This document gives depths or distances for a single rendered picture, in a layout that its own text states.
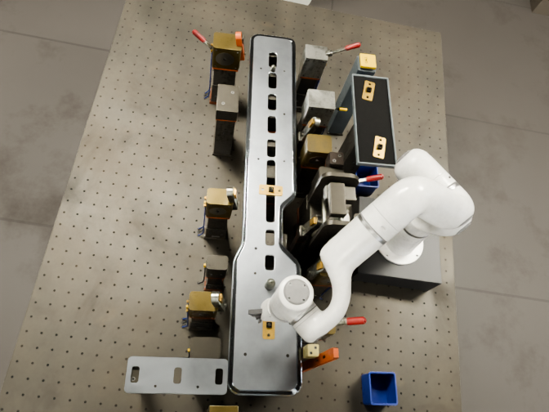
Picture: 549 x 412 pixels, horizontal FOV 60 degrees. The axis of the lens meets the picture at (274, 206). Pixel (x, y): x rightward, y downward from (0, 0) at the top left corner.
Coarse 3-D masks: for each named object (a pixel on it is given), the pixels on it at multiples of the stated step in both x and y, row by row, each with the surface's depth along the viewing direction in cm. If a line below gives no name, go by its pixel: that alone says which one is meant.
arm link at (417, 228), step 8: (408, 224) 166; (416, 224) 164; (424, 224) 162; (464, 224) 150; (408, 232) 169; (416, 232) 167; (424, 232) 164; (432, 232) 158; (440, 232) 154; (448, 232) 152; (456, 232) 152
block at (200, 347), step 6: (192, 342) 145; (198, 342) 145; (204, 342) 146; (210, 342) 146; (216, 342) 146; (192, 348) 144; (198, 348) 145; (204, 348) 145; (210, 348) 145; (216, 348) 146; (192, 354) 144; (198, 354) 144; (204, 354) 144; (210, 354) 145; (216, 354) 145
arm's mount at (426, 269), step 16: (352, 208) 204; (432, 240) 191; (432, 256) 188; (368, 272) 182; (384, 272) 183; (400, 272) 183; (416, 272) 184; (432, 272) 185; (416, 288) 192; (432, 288) 190
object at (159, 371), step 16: (128, 368) 138; (144, 368) 138; (160, 368) 139; (192, 368) 140; (208, 368) 141; (224, 368) 142; (128, 384) 136; (144, 384) 137; (160, 384) 137; (176, 384) 138; (192, 384) 139; (208, 384) 139; (224, 384) 140
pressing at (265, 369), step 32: (256, 64) 189; (288, 64) 192; (256, 96) 183; (288, 96) 185; (256, 128) 177; (288, 128) 179; (256, 160) 172; (288, 160) 174; (256, 192) 167; (288, 192) 169; (256, 224) 162; (256, 256) 157; (288, 256) 159; (256, 288) 153; (256, 320) 149; (256, 352) 145; (288, 352) 147; (256, 384) 141; (288, 384) 143
